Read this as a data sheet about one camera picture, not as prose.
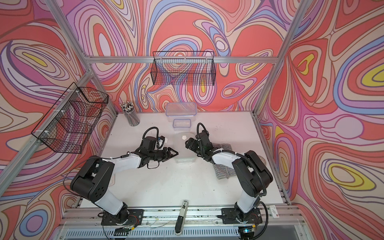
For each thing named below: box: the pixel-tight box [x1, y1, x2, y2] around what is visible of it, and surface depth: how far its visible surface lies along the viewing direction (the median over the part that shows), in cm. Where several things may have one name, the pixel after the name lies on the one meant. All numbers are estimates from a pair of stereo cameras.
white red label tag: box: [269, 205, 280, 219], surface depth 76 cm
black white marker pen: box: [175, 199, 189, 236], surface depth 72 cm
